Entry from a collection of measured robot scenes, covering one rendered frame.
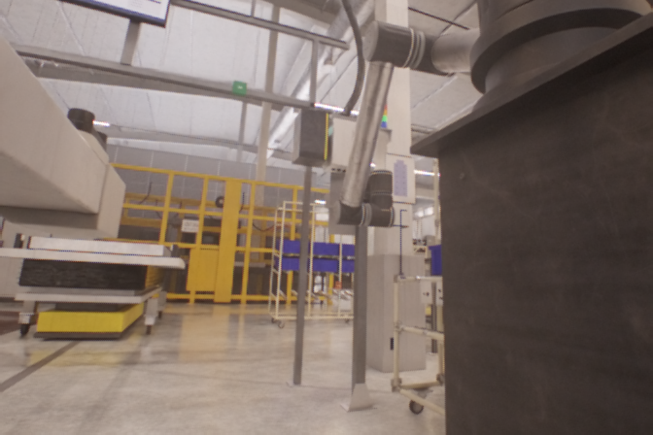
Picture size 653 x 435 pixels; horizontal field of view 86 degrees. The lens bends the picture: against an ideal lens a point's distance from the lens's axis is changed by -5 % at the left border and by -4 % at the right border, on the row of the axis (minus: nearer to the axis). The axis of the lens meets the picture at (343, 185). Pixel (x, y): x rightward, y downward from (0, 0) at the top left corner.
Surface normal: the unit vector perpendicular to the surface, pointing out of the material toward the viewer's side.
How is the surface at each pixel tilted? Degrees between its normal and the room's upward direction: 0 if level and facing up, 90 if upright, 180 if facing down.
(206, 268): 90
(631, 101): 90
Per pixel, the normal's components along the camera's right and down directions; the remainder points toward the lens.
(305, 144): 0.38, -0.22
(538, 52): -0.70, -0.19
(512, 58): -0.90, -0.14
